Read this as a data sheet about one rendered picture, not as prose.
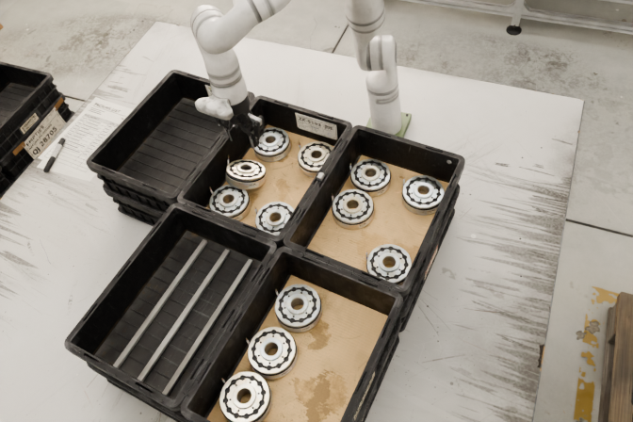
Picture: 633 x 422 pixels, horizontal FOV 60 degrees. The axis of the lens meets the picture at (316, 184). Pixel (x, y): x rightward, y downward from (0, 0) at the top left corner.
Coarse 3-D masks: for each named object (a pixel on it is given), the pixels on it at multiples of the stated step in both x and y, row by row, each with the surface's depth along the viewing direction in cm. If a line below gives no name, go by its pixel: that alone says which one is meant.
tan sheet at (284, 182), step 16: (304, 144) 154; (256, 160) 152; (288, 160) 151; (272, 176) 148; (288, 176) 147; (304, 176) 147; (256, 192) 145; (272, 192) 145; (288, 192) 144; (304, 192) 144; (208, 208) 144; (256, 208) 142
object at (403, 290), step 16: (352, 128) 142; (368, 128) 142; (416, 144) 137; (336, 160) 136; (464, 160) 132; (448, 192) 127; (304, 208) 128; (432, 224) 124; (288, 240) 123; (416, 256) 118; (352, 272) 117; (416, 272) 117; (400, 288) 114
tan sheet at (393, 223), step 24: (384, 192) 141; (384, 216) 137; (408, 216) 136; (432, 216) 136; (312, 240) 135; (336, 240) 134; (360, 240) 133; (384, 240) 133; (408, 240) 132; (360, 264) 129
